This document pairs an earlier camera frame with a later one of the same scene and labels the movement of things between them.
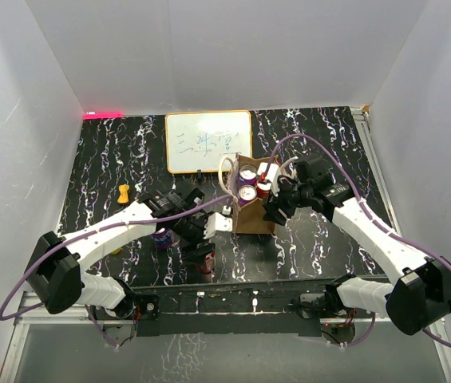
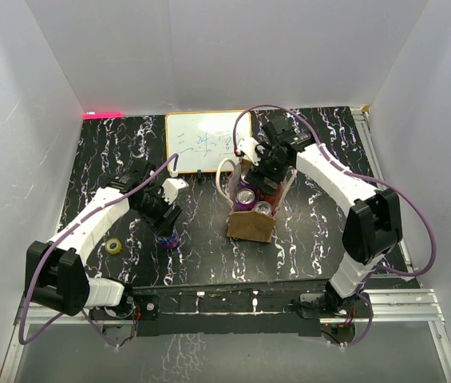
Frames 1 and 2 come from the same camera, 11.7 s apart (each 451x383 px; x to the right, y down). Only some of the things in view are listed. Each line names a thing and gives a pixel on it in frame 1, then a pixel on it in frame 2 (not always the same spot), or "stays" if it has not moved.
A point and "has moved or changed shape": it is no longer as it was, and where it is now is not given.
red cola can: x=263 y=190 has moved or changed shape
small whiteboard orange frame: x=197 y=140 stays
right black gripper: x=271 y=210 → x=257 y=179
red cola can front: x=209 y=264 → x=263 y=207
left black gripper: x=193 y=253 → x=166 y=224
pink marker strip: x=103 y=116 stays
